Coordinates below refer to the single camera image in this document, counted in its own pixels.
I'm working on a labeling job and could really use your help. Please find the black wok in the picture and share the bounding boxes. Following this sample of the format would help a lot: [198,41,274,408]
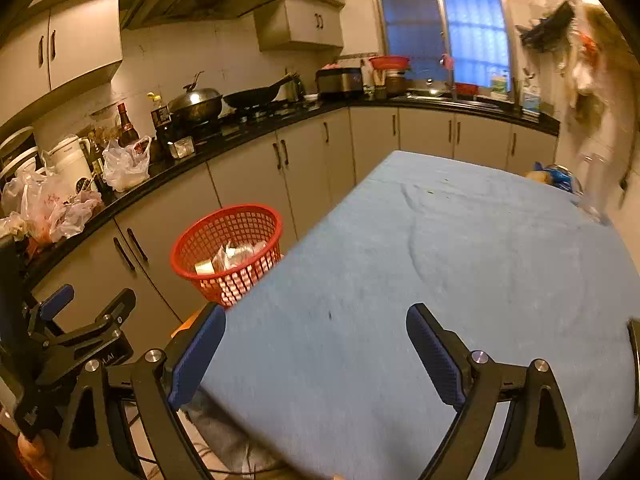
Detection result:
[222,76,297,112]

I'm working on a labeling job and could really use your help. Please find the blue and white standing carton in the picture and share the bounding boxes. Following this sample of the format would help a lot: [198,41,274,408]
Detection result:
[520,85,542,114]

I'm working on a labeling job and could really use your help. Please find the small beige upper cabinet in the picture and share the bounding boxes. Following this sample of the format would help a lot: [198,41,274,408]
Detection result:
[254,0,346,52]

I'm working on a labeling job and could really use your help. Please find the row of beige upper cabinets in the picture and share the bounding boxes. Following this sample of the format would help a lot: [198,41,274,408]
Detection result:
[0,0,347,126]

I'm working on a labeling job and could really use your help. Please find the yellow hanging plastic bag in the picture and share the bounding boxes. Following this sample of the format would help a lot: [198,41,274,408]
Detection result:
[585,5,632,62]

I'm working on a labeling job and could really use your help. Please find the kitchen window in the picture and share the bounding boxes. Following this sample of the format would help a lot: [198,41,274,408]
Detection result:
[372,0,514,92]

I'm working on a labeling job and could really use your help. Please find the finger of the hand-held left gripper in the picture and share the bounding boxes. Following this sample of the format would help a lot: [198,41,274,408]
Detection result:
[47,288,137,349]
[25,284,76,342]

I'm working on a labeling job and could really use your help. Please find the clear glass pitcher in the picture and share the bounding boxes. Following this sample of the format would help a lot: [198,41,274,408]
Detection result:
[575,152,614,224]

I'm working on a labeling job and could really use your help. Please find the gas stove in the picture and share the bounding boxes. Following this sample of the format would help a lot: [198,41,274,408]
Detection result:
[220,100,322,122]

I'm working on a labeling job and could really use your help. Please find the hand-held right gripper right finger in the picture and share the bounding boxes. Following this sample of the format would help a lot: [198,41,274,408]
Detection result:
[406,302,581,480]

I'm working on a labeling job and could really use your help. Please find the black wall rack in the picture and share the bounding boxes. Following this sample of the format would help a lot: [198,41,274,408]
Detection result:
[520,0,577,49]

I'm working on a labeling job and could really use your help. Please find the dark sauce bottle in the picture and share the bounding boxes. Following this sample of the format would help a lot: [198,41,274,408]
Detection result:
[116,103,140,149]

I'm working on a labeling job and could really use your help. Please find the blue plastic bag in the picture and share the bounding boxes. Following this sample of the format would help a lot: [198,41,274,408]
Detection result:
[525,162,584,194]

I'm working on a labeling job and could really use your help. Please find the dark jar with chopsticks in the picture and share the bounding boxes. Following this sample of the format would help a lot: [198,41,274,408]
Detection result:
[372,70,406,99]

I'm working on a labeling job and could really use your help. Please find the red mesh waste basket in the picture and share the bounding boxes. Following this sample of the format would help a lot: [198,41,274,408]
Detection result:
[170,204,285,309]

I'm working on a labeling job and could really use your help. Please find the pink and white plastic bags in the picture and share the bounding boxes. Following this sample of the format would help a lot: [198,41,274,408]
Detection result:
[0,170,104,247]

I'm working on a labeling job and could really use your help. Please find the sink faucet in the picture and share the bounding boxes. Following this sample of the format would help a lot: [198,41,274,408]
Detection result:
[439,52,459,102]

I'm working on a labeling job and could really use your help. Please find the steel pot with lid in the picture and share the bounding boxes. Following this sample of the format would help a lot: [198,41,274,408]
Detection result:
[167,72,224,124]

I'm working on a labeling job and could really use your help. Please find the blue tablecloth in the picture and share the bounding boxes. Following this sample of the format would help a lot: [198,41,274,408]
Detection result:
[187,150,640,480]

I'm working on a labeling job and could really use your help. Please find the heap of discarded packaging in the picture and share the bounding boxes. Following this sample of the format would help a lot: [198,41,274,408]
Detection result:
[195,241,269,277]

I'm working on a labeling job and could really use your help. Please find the small glass cup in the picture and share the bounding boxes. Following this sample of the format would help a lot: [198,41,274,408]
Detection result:
[167,136,196,160]

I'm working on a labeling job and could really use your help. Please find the black kitchen countertop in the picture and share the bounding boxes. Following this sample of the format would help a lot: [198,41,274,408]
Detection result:
[0,94,562,286]

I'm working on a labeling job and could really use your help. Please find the red basin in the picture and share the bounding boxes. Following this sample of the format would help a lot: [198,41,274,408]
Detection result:
[369,56,411,74]

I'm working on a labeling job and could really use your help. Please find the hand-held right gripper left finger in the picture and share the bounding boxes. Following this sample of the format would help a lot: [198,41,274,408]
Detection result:
[52,302,227,480]

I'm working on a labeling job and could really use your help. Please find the white knotted plastic bag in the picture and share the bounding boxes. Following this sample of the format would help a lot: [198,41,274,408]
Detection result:
[102,136,153,192]

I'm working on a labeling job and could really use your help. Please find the person's left forearm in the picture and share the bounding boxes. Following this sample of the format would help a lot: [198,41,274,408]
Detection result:
[17,435,54,480]

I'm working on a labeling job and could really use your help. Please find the white electric kettle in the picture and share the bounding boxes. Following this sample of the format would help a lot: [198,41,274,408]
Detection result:
[47,134,96,191]

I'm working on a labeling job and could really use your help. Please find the white hanging plastic bags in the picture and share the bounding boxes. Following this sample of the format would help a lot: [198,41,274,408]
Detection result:
[560,25,609,122]

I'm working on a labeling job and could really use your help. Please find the beige lower kitchen cabinets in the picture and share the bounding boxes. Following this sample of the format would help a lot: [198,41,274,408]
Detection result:
[25,106,559,356]

